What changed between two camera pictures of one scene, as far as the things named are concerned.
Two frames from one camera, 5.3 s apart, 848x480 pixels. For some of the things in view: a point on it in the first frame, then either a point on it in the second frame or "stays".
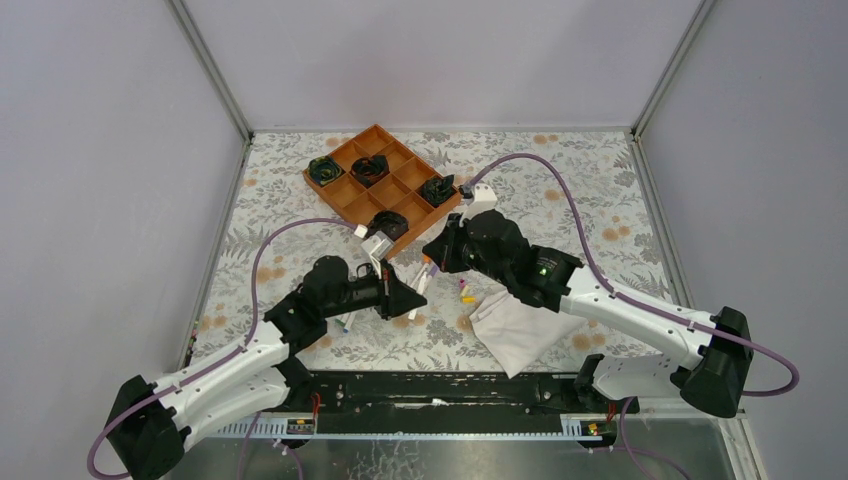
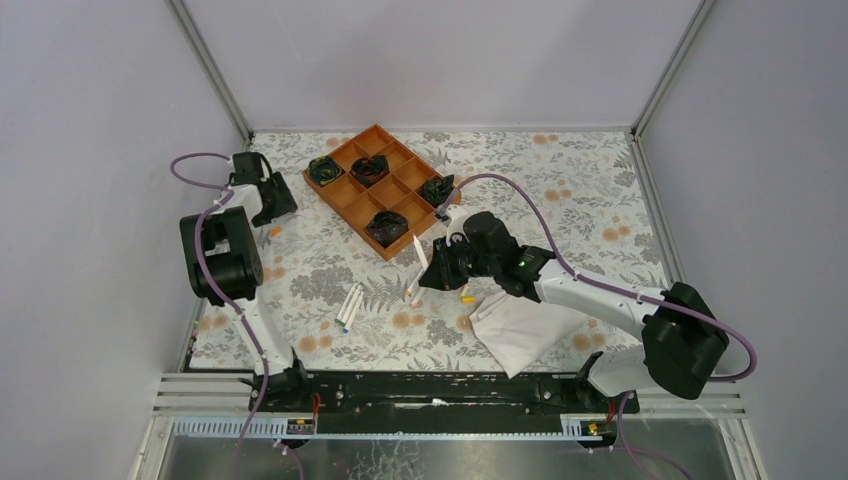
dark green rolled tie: x=436 y=190 stays
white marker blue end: x=347 y=323 stays
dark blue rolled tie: x=389 y=222 stays
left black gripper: x=386 y=295 -> x=274 y=201
